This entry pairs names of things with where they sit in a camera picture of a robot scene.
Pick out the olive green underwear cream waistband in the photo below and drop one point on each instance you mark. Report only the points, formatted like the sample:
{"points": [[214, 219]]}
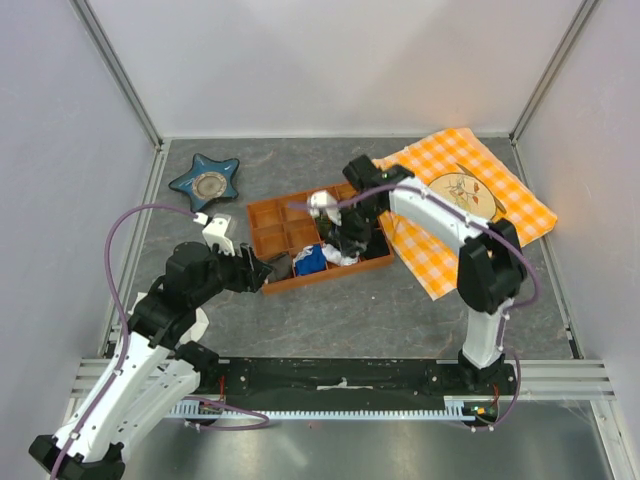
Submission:
{"points": [[327, 230]]}

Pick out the aluminium frame post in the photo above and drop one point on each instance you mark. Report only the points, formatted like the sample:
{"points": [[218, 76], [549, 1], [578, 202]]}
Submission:
{"points": [[101, 41], [560, 55]]}

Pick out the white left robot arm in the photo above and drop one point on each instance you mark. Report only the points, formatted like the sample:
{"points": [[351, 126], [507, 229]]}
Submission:
{"points": [[158, 362]]}

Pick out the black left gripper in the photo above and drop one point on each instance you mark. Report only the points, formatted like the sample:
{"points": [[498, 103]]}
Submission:
{"points": [[250, 274]]}

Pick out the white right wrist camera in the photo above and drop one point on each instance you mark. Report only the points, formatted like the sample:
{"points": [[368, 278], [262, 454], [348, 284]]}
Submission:
{"points": [[322, 204]]}

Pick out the black white rolled underwear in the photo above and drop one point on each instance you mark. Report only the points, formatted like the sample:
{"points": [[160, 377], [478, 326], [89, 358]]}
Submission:
{"points": [[336, 257]]}

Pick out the brass knife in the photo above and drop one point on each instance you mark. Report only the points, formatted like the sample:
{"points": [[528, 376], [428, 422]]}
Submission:
{"points": [[465, 170]]}

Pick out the orange checkered cloth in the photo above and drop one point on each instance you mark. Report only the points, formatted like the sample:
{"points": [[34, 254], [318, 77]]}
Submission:
{"points": [[432, 263]]}

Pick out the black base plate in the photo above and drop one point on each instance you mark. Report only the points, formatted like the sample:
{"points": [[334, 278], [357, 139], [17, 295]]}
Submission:
{"points": [[315, 384]]}

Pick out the grey rolled underwear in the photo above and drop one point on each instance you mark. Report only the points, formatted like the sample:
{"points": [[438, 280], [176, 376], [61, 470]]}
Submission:
{"points": [[281, 267]]}

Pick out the light blue cable duct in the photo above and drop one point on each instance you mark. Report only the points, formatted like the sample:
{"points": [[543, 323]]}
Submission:
{"points": [[453, 410]]}

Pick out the beige decorated plate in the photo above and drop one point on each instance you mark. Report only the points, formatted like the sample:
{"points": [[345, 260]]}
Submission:
{"points": [[466, 192]]}

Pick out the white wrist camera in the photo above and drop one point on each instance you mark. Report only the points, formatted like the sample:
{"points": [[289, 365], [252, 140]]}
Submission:
{"points": [[322, 204], [216, 230]]}

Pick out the orange compartment organizer box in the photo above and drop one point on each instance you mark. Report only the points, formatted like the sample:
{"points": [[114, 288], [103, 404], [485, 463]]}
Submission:
{"points": [[276, 227]]}

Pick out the aluminium left frame post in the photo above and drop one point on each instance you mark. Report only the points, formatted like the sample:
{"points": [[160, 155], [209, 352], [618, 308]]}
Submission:
{"points": [[101, 41]]}

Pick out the blue star shaped dish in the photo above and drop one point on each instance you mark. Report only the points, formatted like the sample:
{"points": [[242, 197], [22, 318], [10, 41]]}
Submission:
{"points": [[207, 181]]}

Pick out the white underwear pile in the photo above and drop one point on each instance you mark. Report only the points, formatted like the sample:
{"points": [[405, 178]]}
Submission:
{"points": [[200, 322]]}

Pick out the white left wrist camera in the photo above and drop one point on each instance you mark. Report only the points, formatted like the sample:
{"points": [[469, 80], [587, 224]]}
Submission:
{"points": [[216, 230]]}

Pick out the blue white rolled underwear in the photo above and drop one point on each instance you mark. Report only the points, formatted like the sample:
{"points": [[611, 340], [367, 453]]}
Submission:
{"points": [[309, 260]]}

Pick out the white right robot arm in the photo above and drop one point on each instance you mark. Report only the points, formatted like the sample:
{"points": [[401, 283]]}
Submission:
{"points": [[491, 267]]}

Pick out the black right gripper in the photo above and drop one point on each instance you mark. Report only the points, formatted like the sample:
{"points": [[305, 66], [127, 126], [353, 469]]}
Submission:
{"points": [[344, 235]]}

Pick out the aluminium right frame post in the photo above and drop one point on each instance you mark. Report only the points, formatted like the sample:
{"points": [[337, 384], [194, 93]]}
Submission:
{"points": [[560, 55]]}

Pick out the aluminium front rail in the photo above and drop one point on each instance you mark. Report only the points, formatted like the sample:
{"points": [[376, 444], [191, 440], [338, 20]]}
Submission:
{"points": [[542, 379]]}

